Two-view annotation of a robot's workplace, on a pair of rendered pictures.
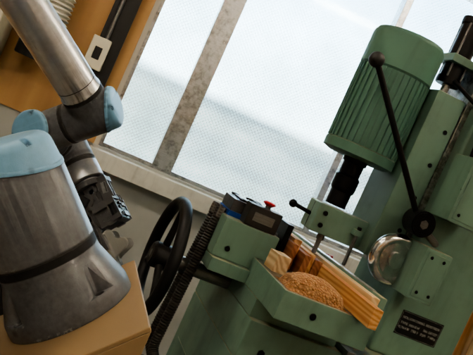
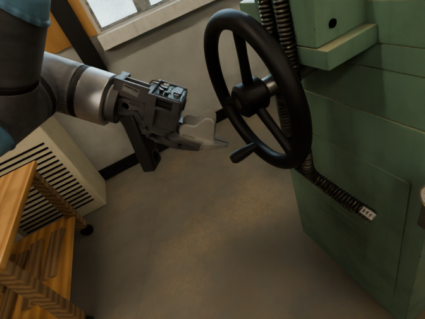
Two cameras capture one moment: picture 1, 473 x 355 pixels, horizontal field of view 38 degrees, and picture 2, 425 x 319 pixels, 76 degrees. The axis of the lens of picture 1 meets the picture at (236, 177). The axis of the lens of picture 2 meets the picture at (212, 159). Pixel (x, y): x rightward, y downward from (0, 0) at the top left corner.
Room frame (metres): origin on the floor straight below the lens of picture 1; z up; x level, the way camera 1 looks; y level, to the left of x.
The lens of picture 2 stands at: (1.11, 0.15, 1.03)
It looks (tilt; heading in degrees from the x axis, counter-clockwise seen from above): 36 degrees down; 5
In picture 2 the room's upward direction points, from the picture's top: 24 degrees counter-clockwise
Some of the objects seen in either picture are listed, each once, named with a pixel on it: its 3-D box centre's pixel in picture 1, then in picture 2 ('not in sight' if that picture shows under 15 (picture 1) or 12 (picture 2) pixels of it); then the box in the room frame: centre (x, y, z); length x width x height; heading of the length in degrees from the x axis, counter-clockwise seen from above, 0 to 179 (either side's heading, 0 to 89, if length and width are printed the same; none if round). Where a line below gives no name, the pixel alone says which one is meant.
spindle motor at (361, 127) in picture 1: (383, 99); not in sight; (1.64, -0.24, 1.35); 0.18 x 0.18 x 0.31
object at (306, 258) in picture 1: (292, 256); not in sight; (1.60, -0.20, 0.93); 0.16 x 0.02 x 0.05; 17
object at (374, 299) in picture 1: (317, 265); not in sight; (1.64, -0.27, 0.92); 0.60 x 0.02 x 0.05; 17
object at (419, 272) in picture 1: (419, 271); not in sight; (1.54, -0.46, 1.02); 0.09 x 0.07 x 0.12; 17
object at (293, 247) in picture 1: (275, 244); not in sight; (1.64, -0.15, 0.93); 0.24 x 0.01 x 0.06; 17
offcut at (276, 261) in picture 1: (277, 261); not in sight; (1.46, -0.16, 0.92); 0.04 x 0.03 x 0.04; 23
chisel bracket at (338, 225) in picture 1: (333, 226); not in sight; (1.65, -0.26, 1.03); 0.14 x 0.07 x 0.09; 107
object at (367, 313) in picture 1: (313, 268); not in sight; (1.60, -0.25, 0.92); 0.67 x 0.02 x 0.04; 17
